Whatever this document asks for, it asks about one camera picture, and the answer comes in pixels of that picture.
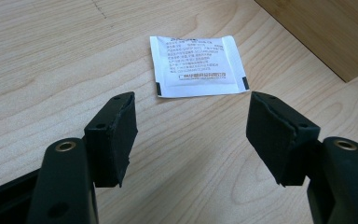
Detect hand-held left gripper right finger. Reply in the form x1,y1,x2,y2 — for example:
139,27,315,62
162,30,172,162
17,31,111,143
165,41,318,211
245,91,322,188

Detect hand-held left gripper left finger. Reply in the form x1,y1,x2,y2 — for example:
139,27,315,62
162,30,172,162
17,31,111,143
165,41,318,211
83,91,139,189

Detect white tea bag packet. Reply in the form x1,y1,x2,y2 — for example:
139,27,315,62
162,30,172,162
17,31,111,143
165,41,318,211
149,35,251,99

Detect wooden tea box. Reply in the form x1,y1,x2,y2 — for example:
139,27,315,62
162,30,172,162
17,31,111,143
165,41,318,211
254,0,358,84

